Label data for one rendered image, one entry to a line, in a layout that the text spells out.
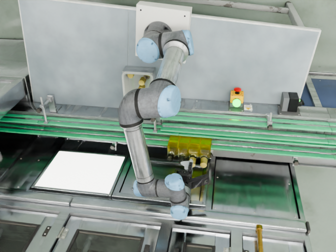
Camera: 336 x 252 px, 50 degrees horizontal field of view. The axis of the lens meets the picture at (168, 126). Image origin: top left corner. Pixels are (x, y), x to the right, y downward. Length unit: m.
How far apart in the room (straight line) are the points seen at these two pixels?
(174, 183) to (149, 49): 0.61
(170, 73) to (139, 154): 0.34
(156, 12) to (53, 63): 0.72
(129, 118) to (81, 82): 0.89
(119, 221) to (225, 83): 0.92
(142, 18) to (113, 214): 0.97
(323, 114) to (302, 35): 0.43
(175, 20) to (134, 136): 0.68
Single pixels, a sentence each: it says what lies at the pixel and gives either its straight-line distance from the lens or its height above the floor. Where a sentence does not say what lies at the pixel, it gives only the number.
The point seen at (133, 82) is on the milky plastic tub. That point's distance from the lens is 2.09.
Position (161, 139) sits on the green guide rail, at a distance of 2.06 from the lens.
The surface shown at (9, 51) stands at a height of 0.35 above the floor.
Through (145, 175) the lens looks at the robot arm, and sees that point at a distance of 1.50.
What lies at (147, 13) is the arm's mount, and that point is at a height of 0.83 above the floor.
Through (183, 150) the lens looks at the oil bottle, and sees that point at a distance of 1.87.
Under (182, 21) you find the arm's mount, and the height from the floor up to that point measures 0.84.
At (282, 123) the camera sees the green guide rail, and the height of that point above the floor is 0.93.
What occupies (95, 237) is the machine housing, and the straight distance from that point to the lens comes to 1.74.
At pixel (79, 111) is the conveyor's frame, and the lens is 2.22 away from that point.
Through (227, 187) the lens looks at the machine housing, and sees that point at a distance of 1.95.
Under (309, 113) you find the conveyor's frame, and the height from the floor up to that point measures 0.83.
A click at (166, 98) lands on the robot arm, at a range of 1.29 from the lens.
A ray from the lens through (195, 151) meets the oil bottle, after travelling 1.87.
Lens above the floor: 2.59
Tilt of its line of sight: 57 degrees down
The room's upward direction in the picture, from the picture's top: 163 degrees counter-clockwise
